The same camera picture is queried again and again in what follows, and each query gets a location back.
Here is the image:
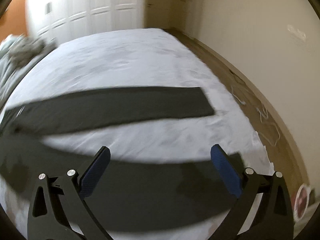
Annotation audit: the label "red and white round object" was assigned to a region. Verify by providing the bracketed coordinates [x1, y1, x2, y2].
[292, 184, 311, 223]

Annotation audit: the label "black pants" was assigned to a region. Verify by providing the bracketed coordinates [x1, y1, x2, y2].
[1, 87, 235, 233]

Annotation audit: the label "grey crumpled garment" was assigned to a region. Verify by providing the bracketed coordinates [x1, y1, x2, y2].
[8, 36, 57, 68]

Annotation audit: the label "light grey-blue duvet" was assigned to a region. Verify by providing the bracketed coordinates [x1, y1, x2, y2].
[1, 34, 24, 101]

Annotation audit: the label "white cable on floor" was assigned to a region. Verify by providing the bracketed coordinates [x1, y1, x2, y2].
[229, 86, 282, 148]

